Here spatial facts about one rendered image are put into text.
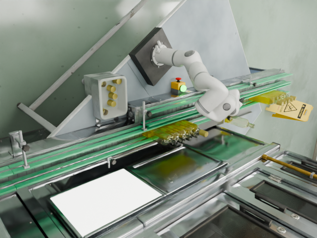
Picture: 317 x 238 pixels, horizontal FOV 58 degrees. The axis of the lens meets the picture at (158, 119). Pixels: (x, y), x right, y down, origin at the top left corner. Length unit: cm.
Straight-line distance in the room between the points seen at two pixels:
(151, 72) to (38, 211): 97
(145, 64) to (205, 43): 62
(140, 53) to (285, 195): 107
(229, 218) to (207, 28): 134
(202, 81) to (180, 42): 67
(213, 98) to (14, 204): 103
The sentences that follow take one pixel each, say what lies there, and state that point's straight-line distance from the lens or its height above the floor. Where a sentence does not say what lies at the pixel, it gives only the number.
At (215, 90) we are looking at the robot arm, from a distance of 132.
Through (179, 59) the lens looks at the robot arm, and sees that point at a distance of 157.
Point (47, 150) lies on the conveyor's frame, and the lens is 144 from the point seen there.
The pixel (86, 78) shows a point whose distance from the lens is 163.
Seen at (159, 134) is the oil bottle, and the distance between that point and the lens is 158.
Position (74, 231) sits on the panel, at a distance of 121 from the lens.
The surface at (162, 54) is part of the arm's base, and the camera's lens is 168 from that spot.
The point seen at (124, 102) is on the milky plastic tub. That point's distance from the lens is 163.
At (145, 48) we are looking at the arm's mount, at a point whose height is 81.
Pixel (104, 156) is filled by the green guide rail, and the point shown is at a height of 96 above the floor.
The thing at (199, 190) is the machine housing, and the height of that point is 139.
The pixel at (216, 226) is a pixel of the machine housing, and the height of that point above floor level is 157.
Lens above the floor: 212
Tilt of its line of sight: 45 degrees down
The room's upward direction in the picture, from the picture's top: 112 degrees clockwise
